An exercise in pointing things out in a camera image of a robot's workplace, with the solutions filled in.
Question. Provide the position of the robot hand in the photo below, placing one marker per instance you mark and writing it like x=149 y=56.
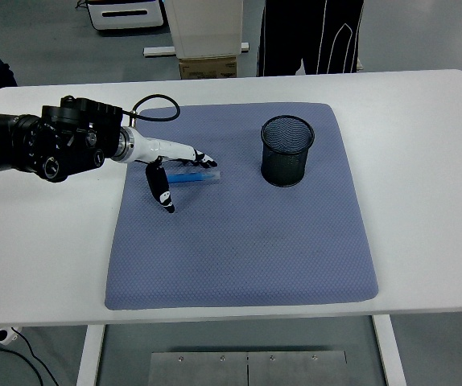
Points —
x=154 y=148

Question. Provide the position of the blue marker with clear cap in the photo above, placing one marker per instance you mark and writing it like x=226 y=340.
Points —
x=192 y=177

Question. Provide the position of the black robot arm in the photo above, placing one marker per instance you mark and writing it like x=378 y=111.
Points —
x=66 y=140

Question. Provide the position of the black mesh pen holder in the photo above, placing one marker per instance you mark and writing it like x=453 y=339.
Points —
x=285 y=165

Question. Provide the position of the cardboard box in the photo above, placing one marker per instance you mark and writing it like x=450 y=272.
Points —
x=209 y=68

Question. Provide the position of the white base bar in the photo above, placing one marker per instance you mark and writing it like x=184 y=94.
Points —
x=158 y=51

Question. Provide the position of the blue-grey quilted mat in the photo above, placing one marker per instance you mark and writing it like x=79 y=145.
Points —
x=235 y=241

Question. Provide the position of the white cabinet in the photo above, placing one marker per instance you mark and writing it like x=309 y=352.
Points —
x=207 y=28

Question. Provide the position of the white appliance with black slot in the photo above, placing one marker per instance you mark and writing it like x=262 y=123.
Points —
x=126 y=14

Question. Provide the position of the white table leg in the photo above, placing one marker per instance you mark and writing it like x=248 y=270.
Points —
x=90 y=354
x=390 y=354

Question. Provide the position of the white power strip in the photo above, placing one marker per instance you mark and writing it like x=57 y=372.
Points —
x=7 y=335

